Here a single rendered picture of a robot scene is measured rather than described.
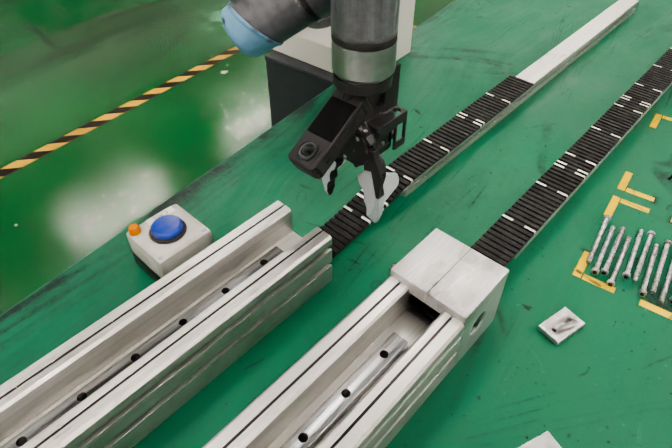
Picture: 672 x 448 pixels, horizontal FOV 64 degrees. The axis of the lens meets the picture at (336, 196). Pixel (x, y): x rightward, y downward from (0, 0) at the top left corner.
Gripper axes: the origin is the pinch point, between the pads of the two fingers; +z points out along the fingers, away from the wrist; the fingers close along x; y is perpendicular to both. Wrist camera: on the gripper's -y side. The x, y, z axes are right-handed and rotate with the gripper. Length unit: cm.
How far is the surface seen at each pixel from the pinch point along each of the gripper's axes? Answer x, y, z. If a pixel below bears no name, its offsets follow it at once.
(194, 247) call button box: 9.0, -19.7, -0.3
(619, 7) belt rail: 0, 100, 2
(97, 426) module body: -5.0, -40.3, -2.7
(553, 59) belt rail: 0, 64, 2
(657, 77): -19, 69, 1
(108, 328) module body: 3.0, -34.3, -3.8
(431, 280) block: -18.4, -7.0, -4.8
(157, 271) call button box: 10.3, -24.8, 1.1
